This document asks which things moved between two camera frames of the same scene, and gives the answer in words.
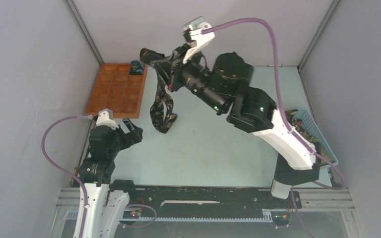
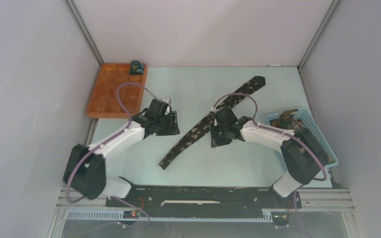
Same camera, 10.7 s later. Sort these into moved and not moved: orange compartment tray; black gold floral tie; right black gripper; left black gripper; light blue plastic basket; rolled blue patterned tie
Moved: right black gripper; left black gripper; black gold floral tie
Not moved: orange compartment tray; rolled blue patterned tie; light blue plastic basket
